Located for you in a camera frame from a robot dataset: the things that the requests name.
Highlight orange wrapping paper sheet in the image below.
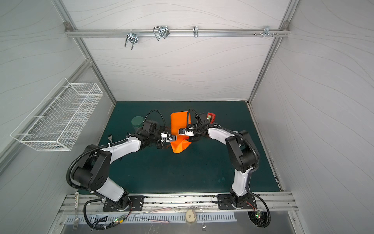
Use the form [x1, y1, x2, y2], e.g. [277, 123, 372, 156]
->
[170, 111, 191, 154]

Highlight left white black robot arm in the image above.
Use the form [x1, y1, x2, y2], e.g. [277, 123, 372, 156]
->
[66, 121, 177, 210]

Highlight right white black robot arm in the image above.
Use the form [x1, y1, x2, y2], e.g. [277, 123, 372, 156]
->
[178, 116, 260, 209]

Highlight red tape dispenser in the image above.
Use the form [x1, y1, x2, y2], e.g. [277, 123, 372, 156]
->
[206, 113, 216, 123]

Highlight silver metal fork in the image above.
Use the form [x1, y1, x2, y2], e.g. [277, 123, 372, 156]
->
[107, 134, 113, 144]

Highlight white power strip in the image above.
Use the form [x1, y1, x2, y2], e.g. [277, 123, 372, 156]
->
[75, 192, 79, 210]

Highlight white slotted vent strip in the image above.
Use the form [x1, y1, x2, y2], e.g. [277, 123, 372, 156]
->
[62, 212, 237, 225]

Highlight left metal u-bolt clamp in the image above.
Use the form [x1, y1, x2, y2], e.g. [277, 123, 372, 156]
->
[124, 32, 138, 50]

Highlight metal u-bolt clamp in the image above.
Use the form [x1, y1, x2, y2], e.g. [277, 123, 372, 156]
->
[124, 32, 138, 50]
[153, 25, 170, 41]

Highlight middle metal u-bolt clamp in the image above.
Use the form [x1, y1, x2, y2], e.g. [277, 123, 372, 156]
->
[153, 25, 170, 41]

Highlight right metal bolt clamp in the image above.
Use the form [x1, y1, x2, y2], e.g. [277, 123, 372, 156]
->
[253, 26, 279, 38]

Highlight fork hanging at front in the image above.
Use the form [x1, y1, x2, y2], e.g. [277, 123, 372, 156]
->
[72, 208, 80, 232]

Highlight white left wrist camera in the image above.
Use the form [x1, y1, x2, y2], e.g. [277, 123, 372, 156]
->
[161, 133, 177, 142]

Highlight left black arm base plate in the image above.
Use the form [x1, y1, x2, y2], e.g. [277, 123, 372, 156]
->
[103, 196, 144, 212]

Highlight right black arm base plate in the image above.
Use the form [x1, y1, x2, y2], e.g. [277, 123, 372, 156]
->
[212, 194, 257, 210]

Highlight right black base cable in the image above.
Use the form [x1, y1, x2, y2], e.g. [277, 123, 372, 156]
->
[248, 192, 271, 228]

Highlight black base cable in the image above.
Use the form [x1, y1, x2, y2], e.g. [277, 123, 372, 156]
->
[83, 197, 132, 231]
[248, 192, 271, 228]

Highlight small metal bracket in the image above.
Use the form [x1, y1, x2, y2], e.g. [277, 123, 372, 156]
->
[192, 26, 199, 38]

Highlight white wire basket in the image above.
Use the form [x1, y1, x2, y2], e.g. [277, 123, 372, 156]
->
[10, 78, 103, 152]

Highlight left black base cable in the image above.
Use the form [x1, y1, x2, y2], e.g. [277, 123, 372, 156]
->
[83, 197, 132, 231]

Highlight aluminium crossbar rail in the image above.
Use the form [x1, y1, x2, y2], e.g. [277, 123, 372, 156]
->
[65, 28, 291, 38]

